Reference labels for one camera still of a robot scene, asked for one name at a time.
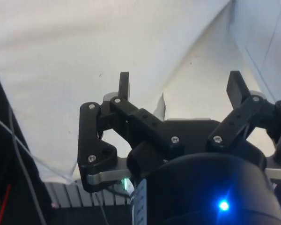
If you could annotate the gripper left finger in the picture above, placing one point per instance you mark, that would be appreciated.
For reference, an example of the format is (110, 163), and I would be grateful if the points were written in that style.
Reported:
(91, 131)

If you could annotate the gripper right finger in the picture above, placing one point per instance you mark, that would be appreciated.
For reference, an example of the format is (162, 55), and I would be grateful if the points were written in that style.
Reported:
(236, 122)

